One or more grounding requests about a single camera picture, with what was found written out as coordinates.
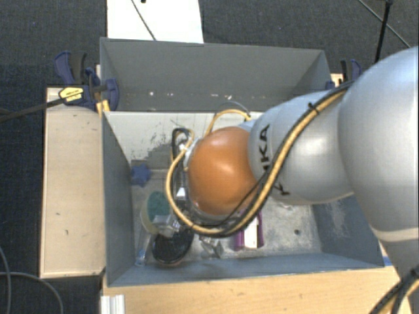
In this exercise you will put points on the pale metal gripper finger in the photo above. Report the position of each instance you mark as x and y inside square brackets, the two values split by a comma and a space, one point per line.
[211, 245]
[165, 225]

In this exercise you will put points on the black round lid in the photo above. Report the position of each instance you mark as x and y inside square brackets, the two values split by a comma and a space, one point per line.
[171, 249]

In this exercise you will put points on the purple and white packet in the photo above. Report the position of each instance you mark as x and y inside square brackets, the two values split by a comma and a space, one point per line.
[250, 235]

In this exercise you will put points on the blue toy figure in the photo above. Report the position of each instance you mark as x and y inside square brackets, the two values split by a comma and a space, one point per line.
[140, 174]

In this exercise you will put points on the pale wood board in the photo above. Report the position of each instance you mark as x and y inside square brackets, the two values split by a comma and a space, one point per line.
[73, 191]

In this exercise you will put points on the grey metal bin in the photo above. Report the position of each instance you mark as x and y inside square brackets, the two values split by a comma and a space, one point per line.
[203, 77]

